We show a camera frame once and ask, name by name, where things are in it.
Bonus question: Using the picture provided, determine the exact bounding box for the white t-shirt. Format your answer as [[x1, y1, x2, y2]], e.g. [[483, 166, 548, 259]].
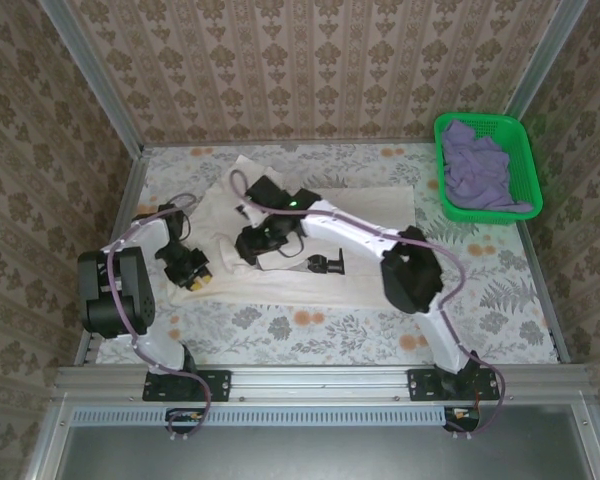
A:
[[168, 154, 416, 307]]

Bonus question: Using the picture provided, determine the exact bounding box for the black connector board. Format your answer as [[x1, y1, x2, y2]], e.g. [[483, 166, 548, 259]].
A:
[[443, 405, 482, 433], [165, 407, 205, 435]]

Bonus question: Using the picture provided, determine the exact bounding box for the grey metal panel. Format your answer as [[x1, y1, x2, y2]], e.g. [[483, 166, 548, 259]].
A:
[[54, 424, 597, 480]]

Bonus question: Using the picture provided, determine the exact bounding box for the purple t-shirt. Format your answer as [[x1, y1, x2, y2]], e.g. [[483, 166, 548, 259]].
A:
[[440, 119, 535, 214]]

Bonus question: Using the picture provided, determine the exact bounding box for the green plastic basket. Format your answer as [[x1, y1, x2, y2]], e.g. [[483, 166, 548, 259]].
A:
[[433, 113, 545, 225]]

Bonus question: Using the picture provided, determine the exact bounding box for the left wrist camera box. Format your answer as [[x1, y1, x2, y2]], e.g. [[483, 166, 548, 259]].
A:
[[185, 247, 211, 270]]

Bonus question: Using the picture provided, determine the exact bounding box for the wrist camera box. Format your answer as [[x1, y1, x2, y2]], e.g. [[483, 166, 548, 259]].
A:
[[257, 227, 289, 252], [185, 247, 211, 270]]

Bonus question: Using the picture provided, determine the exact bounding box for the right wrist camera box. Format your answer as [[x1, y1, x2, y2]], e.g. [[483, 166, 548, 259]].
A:
[[257, 227, 289, 252]]

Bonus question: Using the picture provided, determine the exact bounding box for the thin black camera cable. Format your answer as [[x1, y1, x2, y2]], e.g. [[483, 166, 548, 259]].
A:
[[278, 228, 305, 260]]

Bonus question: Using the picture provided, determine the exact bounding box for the aluminium table side rail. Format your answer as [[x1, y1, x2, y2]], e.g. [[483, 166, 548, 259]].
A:
[[73, 145, 152, 369], [515, 219, 570, 365]]

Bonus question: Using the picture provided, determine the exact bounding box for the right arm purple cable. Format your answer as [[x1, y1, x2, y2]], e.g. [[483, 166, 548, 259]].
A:
[[228, 169, 508, 442]]

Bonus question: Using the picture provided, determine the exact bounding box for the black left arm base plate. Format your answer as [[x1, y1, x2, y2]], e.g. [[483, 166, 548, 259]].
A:
[[142, 368, 232, 402]]

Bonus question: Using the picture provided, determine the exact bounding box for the aluminium front mounting rail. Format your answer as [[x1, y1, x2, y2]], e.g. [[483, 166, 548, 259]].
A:
[[54, 364, 595, 402]]

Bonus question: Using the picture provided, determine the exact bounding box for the grey slotted cable duct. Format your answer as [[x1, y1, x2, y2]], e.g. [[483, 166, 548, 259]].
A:
[[72, 407, 450, 427]]

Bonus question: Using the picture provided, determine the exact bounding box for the aluminium frame post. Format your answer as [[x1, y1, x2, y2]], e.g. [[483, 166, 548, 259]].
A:
[[503, 0, 590, 120], [42, 0, 147, 157]]

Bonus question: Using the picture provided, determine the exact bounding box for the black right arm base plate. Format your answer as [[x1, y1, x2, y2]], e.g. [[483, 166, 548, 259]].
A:
[[407, 367, 500, 402]]

